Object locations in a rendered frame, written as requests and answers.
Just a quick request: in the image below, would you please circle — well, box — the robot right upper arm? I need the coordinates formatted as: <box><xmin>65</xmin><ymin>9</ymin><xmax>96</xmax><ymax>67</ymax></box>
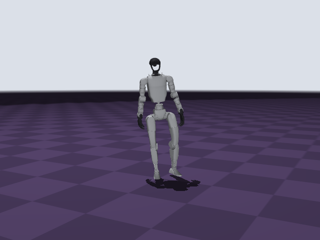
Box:
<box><xmin>139</xmin><ymin>77</ymin><xmax>148</xmax><ymax>102</ymax></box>

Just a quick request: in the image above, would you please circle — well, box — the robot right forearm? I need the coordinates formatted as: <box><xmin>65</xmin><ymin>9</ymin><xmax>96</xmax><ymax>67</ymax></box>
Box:
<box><xmin>137</xmin><ymin>96</ymin><xmax>145</xmax><ymax>117</ymax></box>

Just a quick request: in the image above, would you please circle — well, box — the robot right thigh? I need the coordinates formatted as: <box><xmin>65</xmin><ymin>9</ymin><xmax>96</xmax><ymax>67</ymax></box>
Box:
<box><xmin>145</xmin><ymin>113</ymin><xmax>158</xmax><ymax>150</ymax></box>

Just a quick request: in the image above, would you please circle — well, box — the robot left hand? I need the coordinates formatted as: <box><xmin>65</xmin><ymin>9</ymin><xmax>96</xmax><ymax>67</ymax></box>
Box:
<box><xmin>178</xmin><ymin>108</ymin><xmax>185</xmax><ymax>127</ymax></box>

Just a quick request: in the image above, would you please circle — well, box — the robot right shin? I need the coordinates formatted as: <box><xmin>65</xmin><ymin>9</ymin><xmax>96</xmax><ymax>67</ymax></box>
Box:
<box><xmin>150</xmin><ymin>147</ymin><xmax>158</xmax><ymax>172</ymax></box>

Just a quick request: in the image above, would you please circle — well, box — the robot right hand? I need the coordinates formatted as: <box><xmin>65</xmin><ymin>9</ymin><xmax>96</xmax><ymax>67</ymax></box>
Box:
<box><xmin>137</xmin><ymin>114</ymin><xmax>144</xmax><ymax>129</ymax></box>

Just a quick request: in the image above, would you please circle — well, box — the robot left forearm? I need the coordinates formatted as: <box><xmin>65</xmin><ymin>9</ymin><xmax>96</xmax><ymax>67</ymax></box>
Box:
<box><xmin>173</xmin><ymin>96</ymin><xmax>184</xmax><ymax>113</ymax></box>

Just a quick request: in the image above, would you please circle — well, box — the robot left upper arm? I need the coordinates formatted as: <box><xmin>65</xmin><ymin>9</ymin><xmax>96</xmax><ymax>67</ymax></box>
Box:
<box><xmin>165</xmin><ymin>75</ymin><xmax>178</xmax><ymax>98</ymax></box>

